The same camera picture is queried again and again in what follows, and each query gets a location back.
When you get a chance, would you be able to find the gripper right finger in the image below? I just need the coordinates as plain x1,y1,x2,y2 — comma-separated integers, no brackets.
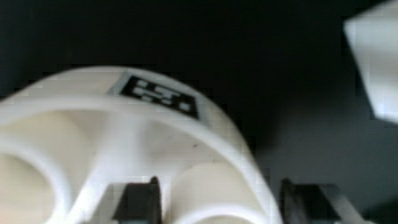
280,178,372,224

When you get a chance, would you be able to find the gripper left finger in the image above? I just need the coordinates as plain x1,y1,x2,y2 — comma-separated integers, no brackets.
113,177,162,224

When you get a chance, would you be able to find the white stool leg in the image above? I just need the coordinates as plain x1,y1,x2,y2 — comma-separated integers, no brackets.
344,0,398,124

